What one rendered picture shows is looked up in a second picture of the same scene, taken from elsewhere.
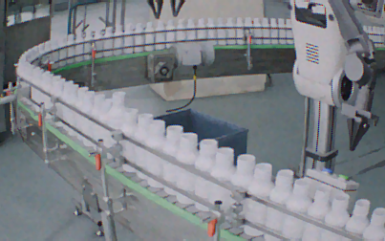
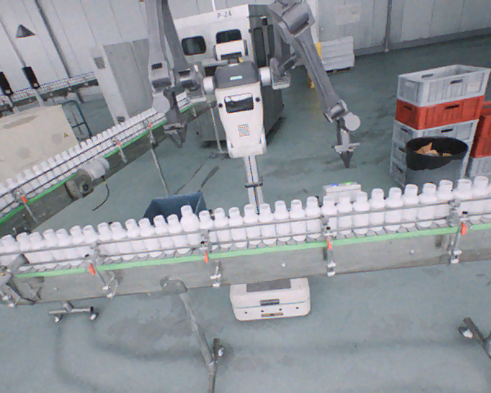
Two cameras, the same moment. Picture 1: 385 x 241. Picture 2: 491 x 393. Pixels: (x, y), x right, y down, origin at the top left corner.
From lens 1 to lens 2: 0.94 m
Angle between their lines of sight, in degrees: 42
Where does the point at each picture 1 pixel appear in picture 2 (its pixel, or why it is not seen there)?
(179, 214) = (277, 250)
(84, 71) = (20, 215)
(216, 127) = (177, 200)
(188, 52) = (96, 169)
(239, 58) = (116, 159)
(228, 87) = not seen: hidden behind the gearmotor
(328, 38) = (255, 115)
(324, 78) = (255, 142)
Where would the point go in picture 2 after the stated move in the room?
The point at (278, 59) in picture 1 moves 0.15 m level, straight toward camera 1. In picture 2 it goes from (136, 148) to (141, 151)
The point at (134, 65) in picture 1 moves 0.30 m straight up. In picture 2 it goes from (59, 193) to (37, 155)
